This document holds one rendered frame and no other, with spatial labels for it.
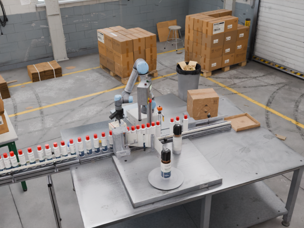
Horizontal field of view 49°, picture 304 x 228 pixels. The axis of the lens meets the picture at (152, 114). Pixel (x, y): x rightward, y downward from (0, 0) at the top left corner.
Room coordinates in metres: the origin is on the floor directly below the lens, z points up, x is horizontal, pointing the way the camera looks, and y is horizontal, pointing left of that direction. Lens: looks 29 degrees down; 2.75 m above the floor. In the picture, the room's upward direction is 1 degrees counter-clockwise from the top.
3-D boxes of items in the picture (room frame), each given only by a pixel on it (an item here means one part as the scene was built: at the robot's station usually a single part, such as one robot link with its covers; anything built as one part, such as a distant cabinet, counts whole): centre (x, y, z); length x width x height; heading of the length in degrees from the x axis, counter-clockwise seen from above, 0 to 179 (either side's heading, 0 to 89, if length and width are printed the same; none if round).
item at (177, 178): (2.21, -0.11, 0.89); 0.31 x 0.31 x 0.01
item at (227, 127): (2.83, -0.07, 0.85); 1.65 x 0.11 x 0.05; 110
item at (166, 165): (2.21, -0.11, 1.04); 0.09 x 0.09 x 0.29
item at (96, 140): (2.61, 0.53, 0.98); 0.05 x 0.05 x 0.20
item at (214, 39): (7.07, -1.44, 0.57); 1.20 x 0.85 x 1.14; 123
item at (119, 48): (6.85, 0.51, 0.45); 1.20 x 0.84 x 0.89; 32
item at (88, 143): (2.59, 0.61, 0.98); 0.05 x 0.05 x 0.20
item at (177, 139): (2.59, -0.23, 1.03); 0.09 x 0.09 x 0.30
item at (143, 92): (2.87, 0.07, 1.38); 0.17 x 0.10 x 0.19; 165
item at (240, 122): (3.17, -1.00, 0.85); 0.30 x 0.26 x 0.04; 110
